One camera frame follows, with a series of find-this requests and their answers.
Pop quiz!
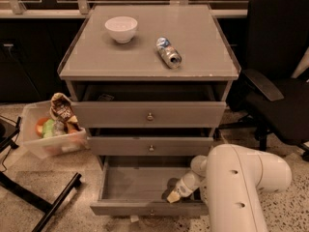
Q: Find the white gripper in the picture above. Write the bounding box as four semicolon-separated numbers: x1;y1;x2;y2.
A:
167;171;204;203

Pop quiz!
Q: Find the grey bottom drawer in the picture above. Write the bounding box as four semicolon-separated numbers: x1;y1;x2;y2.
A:
91;156;208;217

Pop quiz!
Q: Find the grey drawer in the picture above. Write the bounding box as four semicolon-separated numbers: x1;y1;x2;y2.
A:
88;128;213;156
91;156;208;217
70;84;227;129

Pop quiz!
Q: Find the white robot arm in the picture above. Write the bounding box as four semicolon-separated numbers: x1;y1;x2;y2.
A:
167;144;292;232

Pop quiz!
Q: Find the grey middle drawer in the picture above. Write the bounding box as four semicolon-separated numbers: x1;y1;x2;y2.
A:
88;128;213;156

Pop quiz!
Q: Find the grey top drawer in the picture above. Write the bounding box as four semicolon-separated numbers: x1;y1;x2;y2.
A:
70;84;227;129

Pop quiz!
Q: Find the grey drawer cabinet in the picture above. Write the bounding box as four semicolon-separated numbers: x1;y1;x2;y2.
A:
57;4;241;218

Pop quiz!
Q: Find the black office chair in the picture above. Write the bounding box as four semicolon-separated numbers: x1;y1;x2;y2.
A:
227;0;309;160

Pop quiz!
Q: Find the crushed silver soda can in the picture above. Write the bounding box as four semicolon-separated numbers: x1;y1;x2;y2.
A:
155;37;182;69

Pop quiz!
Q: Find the crumpled snack bag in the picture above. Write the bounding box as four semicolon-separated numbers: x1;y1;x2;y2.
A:
49;93;81;132

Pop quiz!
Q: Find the green apple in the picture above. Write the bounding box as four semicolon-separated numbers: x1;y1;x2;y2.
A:
42;119;54;138

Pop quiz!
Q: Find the clear plastic bin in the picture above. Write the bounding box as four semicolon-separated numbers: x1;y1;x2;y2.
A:
20;101;88;159

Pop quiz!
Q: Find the orange fruit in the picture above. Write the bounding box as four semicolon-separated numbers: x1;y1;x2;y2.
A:
35;117;49;137

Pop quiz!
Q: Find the black metal stand base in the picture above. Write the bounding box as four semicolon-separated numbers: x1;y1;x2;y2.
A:
0;116;81;232

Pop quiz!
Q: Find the white ceramic bowl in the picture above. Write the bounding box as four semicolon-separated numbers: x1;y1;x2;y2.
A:
104;16;138;44

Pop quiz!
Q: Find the black cable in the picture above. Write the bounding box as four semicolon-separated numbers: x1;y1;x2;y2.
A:
0;114;20;173

